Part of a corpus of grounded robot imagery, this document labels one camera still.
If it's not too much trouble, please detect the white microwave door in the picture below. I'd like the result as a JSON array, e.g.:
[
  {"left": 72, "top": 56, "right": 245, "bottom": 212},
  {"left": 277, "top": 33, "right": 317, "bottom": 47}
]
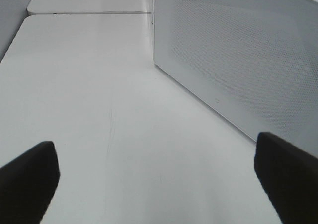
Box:
[{"left": 154, "top": 0, "right": 318, "bottom": 156}]

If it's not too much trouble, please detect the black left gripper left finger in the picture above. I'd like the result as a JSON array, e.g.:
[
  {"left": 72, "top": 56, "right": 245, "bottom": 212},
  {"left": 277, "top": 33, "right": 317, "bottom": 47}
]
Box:
[{"left": 0, "top": 141, "right": 60, "bottom": 224}]

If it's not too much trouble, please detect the white microwave oven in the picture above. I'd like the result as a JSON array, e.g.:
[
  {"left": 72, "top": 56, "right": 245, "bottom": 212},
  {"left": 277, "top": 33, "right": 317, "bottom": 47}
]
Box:
[{"left": 150, "top": 0, "right": 155, "bottom": 36}]

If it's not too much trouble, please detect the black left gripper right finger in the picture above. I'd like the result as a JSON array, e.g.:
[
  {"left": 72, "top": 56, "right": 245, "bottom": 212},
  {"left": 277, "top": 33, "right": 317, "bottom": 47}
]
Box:
[{"left": 254, "top": 132, "right": 318, "bottom": 224}]

